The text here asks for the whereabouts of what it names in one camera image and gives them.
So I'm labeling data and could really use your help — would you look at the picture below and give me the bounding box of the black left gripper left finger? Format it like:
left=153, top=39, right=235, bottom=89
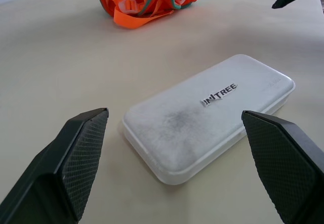
left=0, top=107, right=110, bottom=224

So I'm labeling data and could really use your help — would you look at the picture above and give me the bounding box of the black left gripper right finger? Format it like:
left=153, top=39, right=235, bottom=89
left=241, top=110, right=324, bottom=224

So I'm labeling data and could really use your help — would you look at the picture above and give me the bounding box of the white rectangular case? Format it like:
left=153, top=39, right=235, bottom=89
left=122, top=54, right=296, bottom=185

